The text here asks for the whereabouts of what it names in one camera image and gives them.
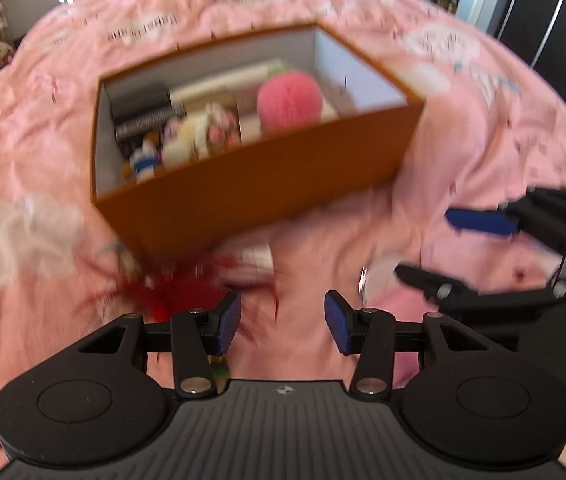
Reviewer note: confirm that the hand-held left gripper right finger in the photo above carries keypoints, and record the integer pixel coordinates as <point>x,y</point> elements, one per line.
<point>337,322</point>

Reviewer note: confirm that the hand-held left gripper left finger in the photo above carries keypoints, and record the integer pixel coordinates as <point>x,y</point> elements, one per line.
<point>230,322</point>

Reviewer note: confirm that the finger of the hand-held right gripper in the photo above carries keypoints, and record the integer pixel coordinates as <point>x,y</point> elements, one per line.
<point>423,280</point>
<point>483,222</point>

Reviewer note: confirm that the round compact mirror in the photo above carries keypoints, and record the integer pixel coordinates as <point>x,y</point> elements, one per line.
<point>380,272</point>

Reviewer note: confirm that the white cloth item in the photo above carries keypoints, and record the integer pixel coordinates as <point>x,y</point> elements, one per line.
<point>255,262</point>

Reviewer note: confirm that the red feather shuttlecock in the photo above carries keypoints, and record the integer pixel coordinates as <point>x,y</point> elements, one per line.
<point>173,290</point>

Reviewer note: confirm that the orange cardboard box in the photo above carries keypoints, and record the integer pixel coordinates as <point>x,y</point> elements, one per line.
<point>263,195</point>

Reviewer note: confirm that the dark speckled card box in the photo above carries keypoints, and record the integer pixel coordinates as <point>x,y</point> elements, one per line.
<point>148,125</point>

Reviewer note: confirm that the brown plush toy blue outfit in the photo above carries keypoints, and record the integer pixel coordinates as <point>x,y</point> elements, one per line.
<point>140,160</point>

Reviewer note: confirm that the dark glossy cabinet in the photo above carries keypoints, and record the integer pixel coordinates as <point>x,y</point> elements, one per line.
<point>563,20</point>

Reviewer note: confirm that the pink fluffy ball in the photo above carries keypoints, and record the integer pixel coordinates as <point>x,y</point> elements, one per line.
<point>288,102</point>

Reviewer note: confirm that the cream flat box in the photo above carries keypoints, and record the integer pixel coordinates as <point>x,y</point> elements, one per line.
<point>213,85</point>

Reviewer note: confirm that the pink printed blanket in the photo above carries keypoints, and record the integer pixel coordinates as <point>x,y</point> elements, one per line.
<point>38,160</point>

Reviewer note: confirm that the light green item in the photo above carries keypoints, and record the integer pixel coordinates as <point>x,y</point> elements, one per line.
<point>275,64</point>

